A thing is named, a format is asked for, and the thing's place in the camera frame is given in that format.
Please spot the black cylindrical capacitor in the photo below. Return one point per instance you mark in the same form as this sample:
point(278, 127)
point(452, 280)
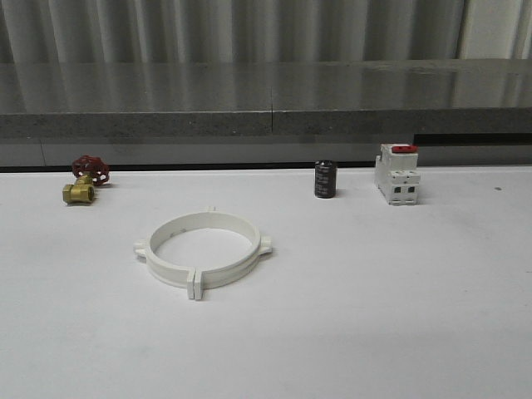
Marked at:
point(325, 179)

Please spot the white half pipe clamp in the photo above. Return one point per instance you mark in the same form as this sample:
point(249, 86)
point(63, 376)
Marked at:
point(162, 267)
point(218, 276)

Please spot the grey pleated curtain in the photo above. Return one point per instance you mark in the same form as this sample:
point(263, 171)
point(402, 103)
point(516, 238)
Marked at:
point(229, 31)

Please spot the brass valve red handwheel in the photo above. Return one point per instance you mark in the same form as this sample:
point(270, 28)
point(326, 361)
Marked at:
point(90, 172)

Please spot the grey stone countertop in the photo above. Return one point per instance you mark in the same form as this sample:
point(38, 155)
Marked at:
point(429, 102)

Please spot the white circuit breaker red switch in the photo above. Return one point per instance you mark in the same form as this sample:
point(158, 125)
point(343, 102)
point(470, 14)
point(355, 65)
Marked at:
point(396, 175)

